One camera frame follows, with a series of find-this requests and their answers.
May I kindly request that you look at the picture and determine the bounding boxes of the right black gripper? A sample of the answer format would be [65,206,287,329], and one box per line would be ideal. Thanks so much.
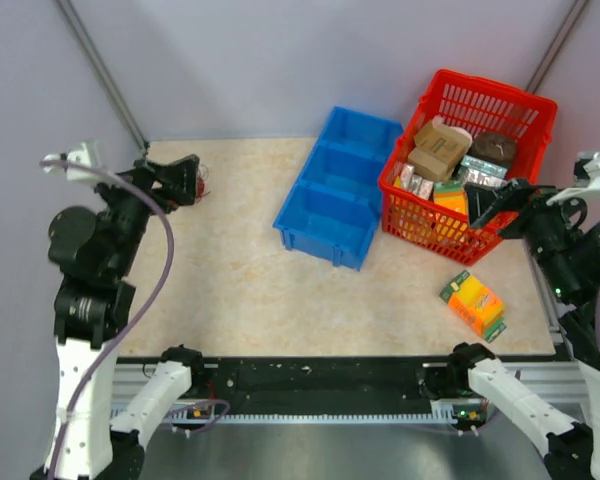
[461,175,592,300]

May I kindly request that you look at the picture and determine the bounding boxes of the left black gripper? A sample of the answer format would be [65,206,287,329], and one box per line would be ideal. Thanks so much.
[95,153,199,274]

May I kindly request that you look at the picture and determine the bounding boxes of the red wire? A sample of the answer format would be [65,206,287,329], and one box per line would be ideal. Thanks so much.
[195,165,214,201]

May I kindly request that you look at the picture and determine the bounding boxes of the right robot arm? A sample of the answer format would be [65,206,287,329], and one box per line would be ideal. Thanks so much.
[420,179,600,479]

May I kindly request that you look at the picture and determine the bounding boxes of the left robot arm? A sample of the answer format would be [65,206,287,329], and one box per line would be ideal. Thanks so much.
[33,151,210,479]

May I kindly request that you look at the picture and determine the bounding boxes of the yellow sponge pack in basket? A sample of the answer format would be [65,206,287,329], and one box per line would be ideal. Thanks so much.
[433,180,468,215]

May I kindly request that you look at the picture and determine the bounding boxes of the teal tissue pack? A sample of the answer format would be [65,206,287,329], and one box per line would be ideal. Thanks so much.
[457,155,508,187]

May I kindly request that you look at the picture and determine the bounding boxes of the dark brown round item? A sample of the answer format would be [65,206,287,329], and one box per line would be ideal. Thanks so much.
[468,131,517,165]

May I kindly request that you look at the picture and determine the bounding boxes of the upper brown cardboard box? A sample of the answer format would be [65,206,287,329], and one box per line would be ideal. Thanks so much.
[414,117,472,165]

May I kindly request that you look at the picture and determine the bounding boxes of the brown cardboard box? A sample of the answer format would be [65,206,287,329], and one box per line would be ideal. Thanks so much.
[414,117,472,165]
[407,148,454,183]

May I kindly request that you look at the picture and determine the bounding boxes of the lower brown cardboard box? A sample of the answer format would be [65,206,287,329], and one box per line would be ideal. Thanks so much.
[407,148,454,183]

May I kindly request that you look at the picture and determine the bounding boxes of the silver foil packets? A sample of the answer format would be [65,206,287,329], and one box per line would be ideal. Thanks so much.
[393,163,434,200]

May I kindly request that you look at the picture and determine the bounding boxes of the red plastic basket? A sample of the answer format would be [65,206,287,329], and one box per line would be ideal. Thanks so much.
[378,69,558,265]

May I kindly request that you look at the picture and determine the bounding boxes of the orange yellow sponge pack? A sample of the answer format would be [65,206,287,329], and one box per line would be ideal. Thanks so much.
[439,270,506,343]

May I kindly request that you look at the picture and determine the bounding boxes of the blue three-compartment bin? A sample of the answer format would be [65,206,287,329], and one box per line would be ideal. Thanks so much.
[273,106,403,270]

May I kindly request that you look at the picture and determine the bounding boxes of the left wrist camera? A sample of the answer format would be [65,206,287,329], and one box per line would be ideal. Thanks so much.
[41,141,102,186]

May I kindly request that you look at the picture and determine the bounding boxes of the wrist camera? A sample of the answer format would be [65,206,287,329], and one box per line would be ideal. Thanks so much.
[546,151,600,205]
[41,141,102,186]

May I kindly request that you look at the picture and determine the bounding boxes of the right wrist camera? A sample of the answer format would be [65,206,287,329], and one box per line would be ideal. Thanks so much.
[546,151,600,205]

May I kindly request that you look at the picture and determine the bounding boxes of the right aluminium corner post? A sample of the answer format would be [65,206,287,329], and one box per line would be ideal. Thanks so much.
[524,0,591,94]

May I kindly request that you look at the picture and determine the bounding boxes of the aluminium corner post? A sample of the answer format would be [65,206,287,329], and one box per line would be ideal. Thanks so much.
[53,0,149,155]
[524,0,591,94]

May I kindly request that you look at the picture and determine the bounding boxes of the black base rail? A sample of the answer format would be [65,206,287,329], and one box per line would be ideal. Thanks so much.
[113,354,586,416]

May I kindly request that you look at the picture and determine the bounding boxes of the left aluminium corner post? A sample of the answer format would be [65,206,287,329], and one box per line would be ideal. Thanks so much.
[53,0,149,155]

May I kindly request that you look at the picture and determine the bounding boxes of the white cable duct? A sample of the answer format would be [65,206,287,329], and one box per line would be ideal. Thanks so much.
[163,404,458,425]

